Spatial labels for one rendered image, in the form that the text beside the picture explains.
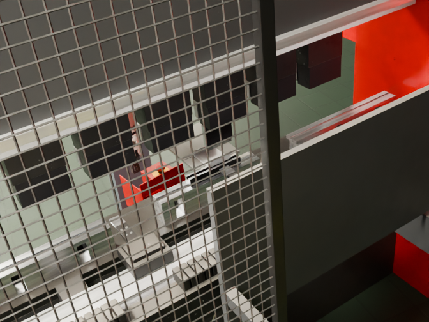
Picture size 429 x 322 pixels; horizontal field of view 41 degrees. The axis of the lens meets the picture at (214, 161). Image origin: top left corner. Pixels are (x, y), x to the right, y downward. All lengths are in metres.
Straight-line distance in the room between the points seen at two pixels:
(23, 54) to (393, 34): 1.51
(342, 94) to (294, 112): 0.44
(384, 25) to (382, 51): 0.11
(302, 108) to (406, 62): 2.00
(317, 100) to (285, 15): 2.81
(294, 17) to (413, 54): 0.81
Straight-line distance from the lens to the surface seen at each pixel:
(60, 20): 1.26
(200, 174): 1.87
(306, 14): 1.62
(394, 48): 2.36
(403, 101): 1.53
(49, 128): 1.30
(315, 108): 4.24
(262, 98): 0.85
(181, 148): 2.01
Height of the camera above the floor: 2.07
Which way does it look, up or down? 34 degrees down
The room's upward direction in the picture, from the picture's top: 7 degrees counter-clockwise
